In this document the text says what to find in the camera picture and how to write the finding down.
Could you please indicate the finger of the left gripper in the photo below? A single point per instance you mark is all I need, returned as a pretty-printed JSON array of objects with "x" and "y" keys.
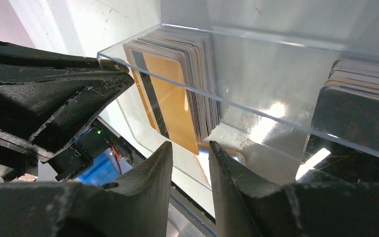
[{"x": 47, "y": 100}]

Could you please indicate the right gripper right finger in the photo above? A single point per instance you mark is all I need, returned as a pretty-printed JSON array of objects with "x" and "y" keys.
[{"x": 248, "y": 205}]

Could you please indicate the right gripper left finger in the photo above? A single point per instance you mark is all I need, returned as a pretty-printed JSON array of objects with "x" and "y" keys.
[{"x": 133, "y": 205}]

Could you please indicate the clear plastic card tray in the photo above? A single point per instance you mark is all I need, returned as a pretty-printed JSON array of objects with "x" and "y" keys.
[{"x": 254, "y": 92}]

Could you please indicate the orange leather card holder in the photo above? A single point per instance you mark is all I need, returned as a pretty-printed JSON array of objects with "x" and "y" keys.
[{"x": 226, "y": 153}]

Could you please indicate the black credit card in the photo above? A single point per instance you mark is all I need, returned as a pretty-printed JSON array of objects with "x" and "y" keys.
[{"x": 353, "y": 118}]

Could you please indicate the left controller circuit board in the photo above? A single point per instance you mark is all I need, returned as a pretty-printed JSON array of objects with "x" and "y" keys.
[{"x": 106, "y": 164}]

